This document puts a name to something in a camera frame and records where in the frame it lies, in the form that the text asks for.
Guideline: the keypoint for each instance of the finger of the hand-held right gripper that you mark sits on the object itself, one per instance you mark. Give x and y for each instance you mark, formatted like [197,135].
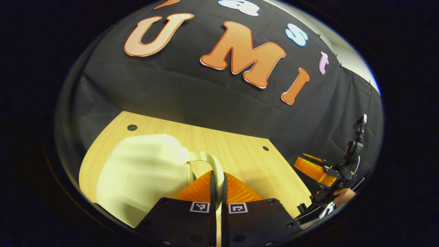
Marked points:
[312,157]
[315,173]

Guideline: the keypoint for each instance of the black backdrop cloth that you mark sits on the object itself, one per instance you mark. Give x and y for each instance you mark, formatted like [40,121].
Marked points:
[171,89]

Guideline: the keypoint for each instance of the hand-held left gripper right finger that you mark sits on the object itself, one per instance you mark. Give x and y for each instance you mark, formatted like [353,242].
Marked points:
[225,223]

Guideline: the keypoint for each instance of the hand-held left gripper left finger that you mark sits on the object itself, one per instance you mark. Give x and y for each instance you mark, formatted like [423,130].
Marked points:
[212,223]

